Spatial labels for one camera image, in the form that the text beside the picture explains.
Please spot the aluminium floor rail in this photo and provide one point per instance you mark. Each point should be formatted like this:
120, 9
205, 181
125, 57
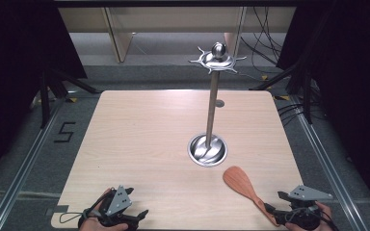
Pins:
22, 173
330, 173

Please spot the grey table grommet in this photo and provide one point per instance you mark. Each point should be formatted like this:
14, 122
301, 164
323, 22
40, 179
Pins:
219, 103

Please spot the black metal stand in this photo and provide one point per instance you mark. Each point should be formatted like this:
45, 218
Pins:
307, 96
45, 96

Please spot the black curtain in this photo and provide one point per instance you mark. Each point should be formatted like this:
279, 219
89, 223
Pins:
16, 80
353, 96

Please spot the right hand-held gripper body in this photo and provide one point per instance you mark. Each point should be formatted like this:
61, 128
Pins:
308, 193

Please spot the person's left hand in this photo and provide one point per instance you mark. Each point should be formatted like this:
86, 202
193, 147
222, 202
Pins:
93, 225

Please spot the steel utensil rack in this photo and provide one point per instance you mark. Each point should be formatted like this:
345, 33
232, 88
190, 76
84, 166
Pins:
212, 106

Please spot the person's right hand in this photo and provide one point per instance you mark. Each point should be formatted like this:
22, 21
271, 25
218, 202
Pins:
327, 218

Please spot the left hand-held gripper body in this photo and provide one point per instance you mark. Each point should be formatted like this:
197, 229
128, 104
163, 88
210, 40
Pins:
118, 200

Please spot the wooden spatula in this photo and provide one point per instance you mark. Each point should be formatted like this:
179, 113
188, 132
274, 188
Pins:
239, 183

